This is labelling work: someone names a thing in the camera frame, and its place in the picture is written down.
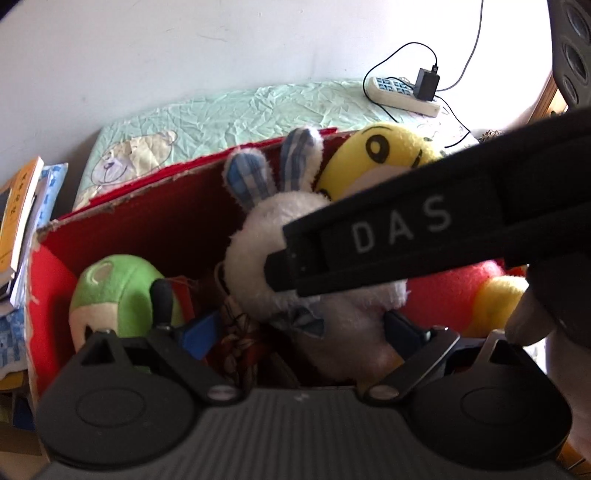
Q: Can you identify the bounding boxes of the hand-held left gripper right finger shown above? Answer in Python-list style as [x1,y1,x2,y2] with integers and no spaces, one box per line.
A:
[365,310,527,407]

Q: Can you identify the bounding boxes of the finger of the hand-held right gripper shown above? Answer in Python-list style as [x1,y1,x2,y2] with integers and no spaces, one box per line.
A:
[264,247,298,293]

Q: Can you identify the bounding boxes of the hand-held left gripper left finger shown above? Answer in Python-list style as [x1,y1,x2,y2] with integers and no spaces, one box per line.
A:
[76,310,243,407]

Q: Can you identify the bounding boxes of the white bunny plush toy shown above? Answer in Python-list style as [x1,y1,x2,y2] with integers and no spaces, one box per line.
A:
[223,127,409,384]

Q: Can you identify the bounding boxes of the yellow plush toy red shirt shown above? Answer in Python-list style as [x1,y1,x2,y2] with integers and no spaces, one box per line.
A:
[316,122,529,340]

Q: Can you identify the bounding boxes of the green plush toy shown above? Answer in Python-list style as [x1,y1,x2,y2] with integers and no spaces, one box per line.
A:
[68,254,185,354]

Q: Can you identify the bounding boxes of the red cardboard box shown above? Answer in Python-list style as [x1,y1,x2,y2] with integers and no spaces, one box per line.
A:
[25,127,340,402]

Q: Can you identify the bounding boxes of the person's right hand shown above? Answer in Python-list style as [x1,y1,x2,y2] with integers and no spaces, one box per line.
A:
[504,258,591,416]

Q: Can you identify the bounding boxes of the red printed packet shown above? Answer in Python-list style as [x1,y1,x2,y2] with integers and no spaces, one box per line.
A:
[210,277,278,393]

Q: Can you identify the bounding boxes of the white power strip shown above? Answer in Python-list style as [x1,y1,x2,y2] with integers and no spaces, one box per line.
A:
[362,76,441,117]

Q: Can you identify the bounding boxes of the black charger adapter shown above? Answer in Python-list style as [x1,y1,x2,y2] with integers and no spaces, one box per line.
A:
[414,65,441,101]

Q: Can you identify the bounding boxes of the cartoon printed bed sheet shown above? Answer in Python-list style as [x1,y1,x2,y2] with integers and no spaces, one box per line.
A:
[71,80,481,213]

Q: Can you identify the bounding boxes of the blue patterned booklet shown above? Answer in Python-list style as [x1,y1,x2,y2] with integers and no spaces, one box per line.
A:
[0,305,28,384]

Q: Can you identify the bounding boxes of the blue white book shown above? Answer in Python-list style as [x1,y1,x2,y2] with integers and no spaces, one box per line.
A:
[9,164,69,310]

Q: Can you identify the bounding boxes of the tan yellow book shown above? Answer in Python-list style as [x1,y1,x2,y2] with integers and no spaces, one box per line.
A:
[0,157,44,282]

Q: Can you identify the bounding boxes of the black charger cable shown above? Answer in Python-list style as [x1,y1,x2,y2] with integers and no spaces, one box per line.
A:
[365,42,472,151]

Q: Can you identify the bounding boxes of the wooden door frame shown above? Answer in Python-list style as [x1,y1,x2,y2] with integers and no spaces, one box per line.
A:
[526,76,570,125]

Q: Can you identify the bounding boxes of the white power strip cable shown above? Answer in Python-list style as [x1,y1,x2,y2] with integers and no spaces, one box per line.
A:
[438,0,485,93]

